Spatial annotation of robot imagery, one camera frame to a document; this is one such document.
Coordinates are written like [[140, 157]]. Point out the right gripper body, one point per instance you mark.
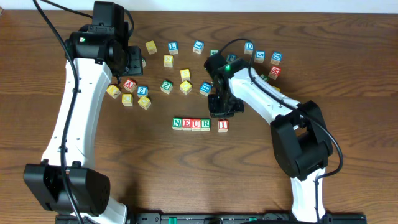
[[222, 109]]

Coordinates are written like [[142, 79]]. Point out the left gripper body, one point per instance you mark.
[[134, 62]]

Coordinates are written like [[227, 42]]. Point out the red I block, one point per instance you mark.
[[223, 125]]

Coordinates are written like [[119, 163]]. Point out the green R block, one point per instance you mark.
[[205, 124]]

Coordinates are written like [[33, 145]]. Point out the red U block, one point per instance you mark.
[[196, 125]]

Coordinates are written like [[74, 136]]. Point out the red E block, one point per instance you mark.
[[187, 124]]

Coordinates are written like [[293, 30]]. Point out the green N block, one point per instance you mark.
[[177, 124]]

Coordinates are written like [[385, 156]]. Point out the yellow s block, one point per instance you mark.
[[185, 75], [168, 61]]

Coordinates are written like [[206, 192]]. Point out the blue P block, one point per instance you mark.
[[231, 58]]

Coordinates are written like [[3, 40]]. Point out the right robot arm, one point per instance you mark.
[[300, 142]]

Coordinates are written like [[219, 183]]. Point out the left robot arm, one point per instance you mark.
[[65, 180]]

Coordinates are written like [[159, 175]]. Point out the red A block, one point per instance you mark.
[[130, 85]]

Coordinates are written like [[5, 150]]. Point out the blue H block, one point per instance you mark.
[[205, 88]]

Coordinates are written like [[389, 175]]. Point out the blue 2 block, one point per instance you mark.
[[142, 91]]

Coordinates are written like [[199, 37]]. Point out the yellow block top left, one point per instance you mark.
[[151, 47]]

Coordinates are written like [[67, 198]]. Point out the yellow K block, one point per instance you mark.
[[113, 91]]

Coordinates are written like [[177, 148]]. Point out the yellow C block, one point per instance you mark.
[[127, 99]]

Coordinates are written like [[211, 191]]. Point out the yellow Q block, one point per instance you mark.
[[144, 102]]

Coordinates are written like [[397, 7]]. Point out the green Z block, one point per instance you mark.
[[166, 86]]

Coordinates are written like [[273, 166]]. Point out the yellow O block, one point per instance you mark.
[[186, 87]]

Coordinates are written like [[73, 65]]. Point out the green J block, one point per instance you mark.
[[265, 78]]

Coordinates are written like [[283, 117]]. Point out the green 4 block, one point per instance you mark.
[[213, 52]]

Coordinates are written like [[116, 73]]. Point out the blue tilted L block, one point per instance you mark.
[[198, 46]]

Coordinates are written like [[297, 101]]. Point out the red M block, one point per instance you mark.
[[274, 72]]

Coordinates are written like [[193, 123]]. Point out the blue 5 block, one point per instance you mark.
[[260, 56]]

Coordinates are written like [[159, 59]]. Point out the blue D block top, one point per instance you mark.
[[248, 48]]

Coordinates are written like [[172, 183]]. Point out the blue d block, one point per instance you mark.
[[276, 58], [248, 48]]

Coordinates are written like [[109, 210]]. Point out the blue D block right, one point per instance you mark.
[[276, 58]]

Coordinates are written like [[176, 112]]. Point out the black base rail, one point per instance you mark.
[[278, 218]]

